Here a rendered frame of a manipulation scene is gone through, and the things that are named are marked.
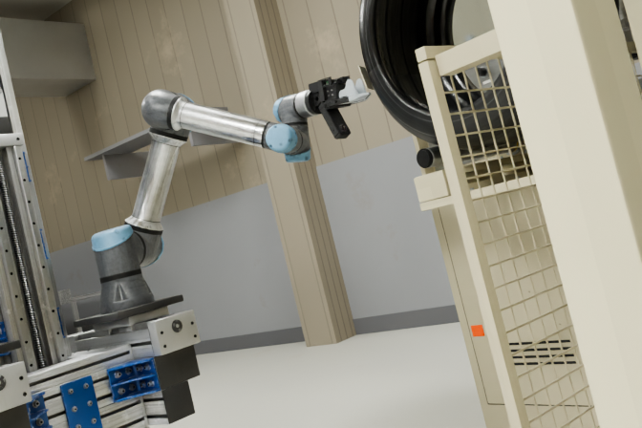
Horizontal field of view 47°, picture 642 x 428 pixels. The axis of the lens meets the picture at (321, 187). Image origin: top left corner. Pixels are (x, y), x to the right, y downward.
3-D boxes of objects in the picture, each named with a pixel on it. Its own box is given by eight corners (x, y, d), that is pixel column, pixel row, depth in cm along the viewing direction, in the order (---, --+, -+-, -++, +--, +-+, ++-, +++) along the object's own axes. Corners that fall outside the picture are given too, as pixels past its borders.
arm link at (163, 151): (102, 264, 220) (150, 84, 217) (126, 259, 234) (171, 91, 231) (138, 276, 217) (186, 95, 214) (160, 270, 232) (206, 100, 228)
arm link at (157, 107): (131, 80, 206) (297, 119, 195) (149, 86, 217) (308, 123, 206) (122, 120, 206) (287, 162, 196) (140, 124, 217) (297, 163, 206)
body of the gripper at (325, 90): (331, 75, 195) (302, 84, 204) (336, 108, 195) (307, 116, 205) (352, 74, 200) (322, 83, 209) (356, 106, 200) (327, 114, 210)
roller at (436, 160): (504, 151, 192) (504, 134, 191) (520, 152, 188) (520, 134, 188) (416, 167, 169) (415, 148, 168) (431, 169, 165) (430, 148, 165)
